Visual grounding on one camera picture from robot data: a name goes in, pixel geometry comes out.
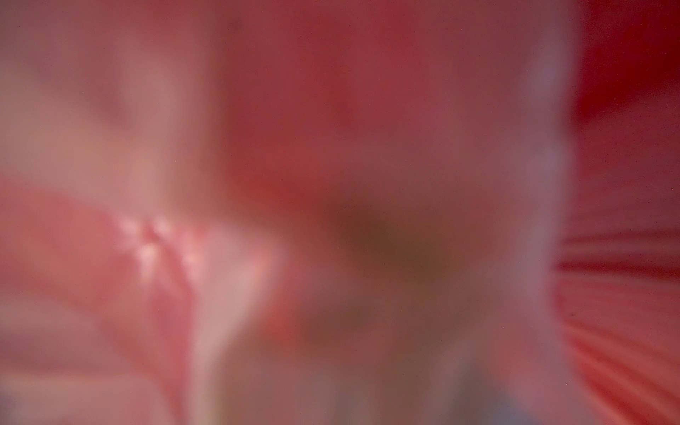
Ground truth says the pink translucent plastic bag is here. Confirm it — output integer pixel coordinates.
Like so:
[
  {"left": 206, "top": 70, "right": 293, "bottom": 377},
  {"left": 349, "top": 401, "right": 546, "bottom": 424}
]
[{"left": 1, "top": 1, "right": 595, "bottom": 424}]

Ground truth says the red flower-shaped plate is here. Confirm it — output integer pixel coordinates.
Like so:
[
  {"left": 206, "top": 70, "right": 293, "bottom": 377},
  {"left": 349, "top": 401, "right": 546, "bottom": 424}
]
[{"left": 556, "top": 1, "right": 679, "bottom": 424}]

